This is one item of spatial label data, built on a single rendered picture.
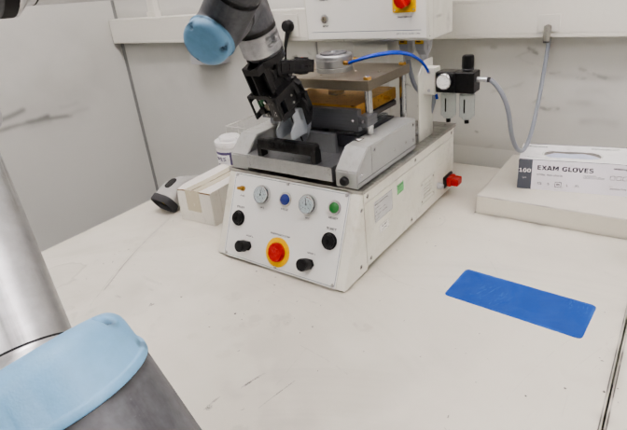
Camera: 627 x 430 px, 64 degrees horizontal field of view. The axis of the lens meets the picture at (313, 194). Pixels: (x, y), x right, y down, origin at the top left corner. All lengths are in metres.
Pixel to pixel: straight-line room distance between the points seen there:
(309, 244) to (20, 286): 0.61
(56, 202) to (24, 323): 1.89
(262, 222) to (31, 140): 1.40
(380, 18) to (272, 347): 0.74
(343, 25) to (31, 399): 1.07
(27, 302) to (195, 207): 0.85
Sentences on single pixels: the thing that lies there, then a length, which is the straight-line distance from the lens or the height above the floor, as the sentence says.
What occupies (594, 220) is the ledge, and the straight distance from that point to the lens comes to 1.20.
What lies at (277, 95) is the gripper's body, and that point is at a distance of 0.93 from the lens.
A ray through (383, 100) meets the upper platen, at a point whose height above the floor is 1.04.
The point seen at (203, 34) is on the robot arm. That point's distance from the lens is 0.79.
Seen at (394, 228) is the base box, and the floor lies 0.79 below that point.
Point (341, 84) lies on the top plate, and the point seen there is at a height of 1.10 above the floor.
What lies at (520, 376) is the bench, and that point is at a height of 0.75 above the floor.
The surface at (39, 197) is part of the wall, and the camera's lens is 2.35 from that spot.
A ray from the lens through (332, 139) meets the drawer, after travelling 1.02.
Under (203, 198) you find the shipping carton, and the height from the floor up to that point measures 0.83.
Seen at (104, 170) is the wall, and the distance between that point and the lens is 2.47.
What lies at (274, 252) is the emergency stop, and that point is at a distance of 1.04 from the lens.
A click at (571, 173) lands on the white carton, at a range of 1.27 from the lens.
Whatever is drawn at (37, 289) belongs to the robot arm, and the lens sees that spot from 0.52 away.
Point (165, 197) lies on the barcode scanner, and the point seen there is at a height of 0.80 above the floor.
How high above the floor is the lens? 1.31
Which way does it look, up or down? 24 degrees down
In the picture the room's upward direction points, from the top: 6 degrees counter-clockwise
